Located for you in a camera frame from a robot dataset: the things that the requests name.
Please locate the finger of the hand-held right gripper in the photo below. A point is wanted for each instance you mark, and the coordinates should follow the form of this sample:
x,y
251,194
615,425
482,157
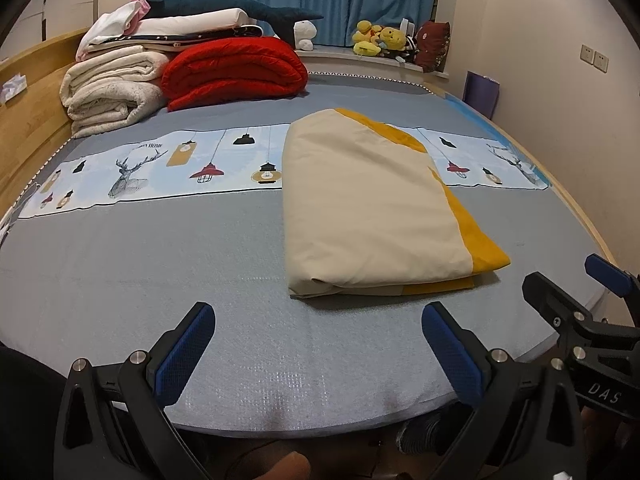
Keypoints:
x,y
545,295
607,272

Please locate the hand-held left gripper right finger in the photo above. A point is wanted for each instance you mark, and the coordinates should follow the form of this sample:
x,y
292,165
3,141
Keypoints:
x,y
452,355

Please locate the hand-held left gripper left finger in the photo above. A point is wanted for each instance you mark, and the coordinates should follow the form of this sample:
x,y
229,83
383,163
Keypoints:
x,y
182,355

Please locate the beige and yellow jacket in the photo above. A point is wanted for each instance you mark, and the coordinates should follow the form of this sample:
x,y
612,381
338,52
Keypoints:
x,y
360,200

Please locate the person's right hand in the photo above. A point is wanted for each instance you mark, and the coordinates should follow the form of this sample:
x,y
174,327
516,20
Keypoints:
x,y
600,430

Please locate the person's shoe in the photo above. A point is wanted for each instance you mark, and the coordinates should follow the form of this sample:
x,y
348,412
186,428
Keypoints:
x,y
420,432

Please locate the grey bed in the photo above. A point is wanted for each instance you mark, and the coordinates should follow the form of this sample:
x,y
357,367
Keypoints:
x,y
150,270

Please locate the light blue printed bed runner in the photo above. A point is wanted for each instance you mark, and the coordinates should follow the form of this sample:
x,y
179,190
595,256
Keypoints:
x,y
150,175

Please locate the purple board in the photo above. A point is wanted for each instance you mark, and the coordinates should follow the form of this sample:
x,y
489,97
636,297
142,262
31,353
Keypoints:
x,y
482,92

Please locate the wooden headboard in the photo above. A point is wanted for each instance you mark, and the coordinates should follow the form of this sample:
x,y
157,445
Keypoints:
x,y
35,125

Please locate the dark red cushion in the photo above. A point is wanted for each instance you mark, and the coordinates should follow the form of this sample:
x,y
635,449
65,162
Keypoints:
x,y
432,45

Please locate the black and white striped plush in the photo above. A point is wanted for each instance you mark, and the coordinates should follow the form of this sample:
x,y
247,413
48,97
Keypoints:
x,y
410,45

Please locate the red folded quilt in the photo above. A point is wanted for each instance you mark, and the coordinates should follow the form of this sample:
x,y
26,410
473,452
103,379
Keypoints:
x,y
235,70

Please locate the window sill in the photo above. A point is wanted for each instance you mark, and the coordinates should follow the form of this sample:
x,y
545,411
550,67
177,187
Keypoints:
x,y
360,64

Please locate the white folded quilt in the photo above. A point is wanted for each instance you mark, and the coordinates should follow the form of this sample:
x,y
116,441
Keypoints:
x,y
110,67

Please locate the yellow round-faced plush toy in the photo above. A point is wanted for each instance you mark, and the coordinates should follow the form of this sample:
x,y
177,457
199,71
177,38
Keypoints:
x,y
391,37

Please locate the tissue pack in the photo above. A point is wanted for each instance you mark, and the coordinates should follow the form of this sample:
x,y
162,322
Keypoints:
x,y
12,86

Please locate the white pillow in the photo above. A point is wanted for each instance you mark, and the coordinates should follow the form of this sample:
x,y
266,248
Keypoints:
x,y
195,20

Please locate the white plush toy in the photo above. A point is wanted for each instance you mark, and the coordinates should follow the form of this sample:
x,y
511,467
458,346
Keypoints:
x,y
305,30

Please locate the dark teal shark plush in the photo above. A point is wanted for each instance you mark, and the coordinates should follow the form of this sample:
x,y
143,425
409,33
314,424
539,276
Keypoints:
x,y
200,2

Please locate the white wardrobe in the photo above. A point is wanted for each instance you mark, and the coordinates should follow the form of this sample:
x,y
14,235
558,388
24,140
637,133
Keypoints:
x,y
70,0

